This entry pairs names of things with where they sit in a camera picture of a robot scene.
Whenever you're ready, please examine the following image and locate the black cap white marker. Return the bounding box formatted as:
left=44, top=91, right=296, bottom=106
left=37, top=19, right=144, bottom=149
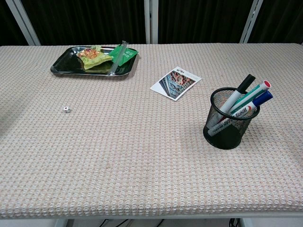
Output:
left=219, top=74, right=257, bottom=116

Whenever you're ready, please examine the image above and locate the black mesh pen holder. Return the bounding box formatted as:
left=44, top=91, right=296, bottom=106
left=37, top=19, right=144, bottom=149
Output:
left=203, top=87, right=260, bottom=150

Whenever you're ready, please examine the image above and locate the red cap green marker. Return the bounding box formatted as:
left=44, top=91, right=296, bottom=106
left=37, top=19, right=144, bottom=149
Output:
left=215, top=80, right=272, bottom=123

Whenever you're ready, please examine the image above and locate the blue cap whiteboard marker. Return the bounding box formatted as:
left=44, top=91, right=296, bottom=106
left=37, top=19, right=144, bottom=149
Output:
left=207, top=91, right=274, bottom=137

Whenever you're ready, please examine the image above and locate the printed photo postcard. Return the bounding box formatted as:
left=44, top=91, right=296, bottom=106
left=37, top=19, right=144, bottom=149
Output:
left=150, top=66, right=202, bottom=102

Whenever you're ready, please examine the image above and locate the beige woven tablecloth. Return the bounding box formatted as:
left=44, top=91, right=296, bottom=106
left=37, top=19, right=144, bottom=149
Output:
left=0, top=43, right=303, bottom=219

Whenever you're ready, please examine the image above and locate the green flat packet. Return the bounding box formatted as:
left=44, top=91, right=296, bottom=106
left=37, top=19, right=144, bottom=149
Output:
left=107, top=44, right=139, bottom=66

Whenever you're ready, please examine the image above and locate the clear plastic tube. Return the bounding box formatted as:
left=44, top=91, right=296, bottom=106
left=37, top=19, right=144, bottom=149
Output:
left=108, top=40, right=128, bottom=76

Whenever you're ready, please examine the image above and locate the yellow green snack bag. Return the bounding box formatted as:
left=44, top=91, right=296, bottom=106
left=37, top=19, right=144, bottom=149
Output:
left=76, top=44, right=113, bottom=70

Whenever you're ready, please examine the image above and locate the black serving tray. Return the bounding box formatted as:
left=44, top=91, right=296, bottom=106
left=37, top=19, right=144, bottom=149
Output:
left=50, top=46, right=139, bottom=78

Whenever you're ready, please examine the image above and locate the black curtain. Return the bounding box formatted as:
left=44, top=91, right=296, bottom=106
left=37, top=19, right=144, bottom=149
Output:
left=0, top=0, right=303, bottom=47

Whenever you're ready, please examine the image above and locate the upright white frame post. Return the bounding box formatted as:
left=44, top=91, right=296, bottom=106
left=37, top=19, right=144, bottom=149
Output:
left=143, top=0, right=159, bottom=44

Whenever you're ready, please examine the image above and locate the slanted white frame post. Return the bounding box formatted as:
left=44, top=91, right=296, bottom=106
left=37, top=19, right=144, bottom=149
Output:
left=5, top=0, right=41, bottom=46
left=239, top=0, right=264, bottom=44

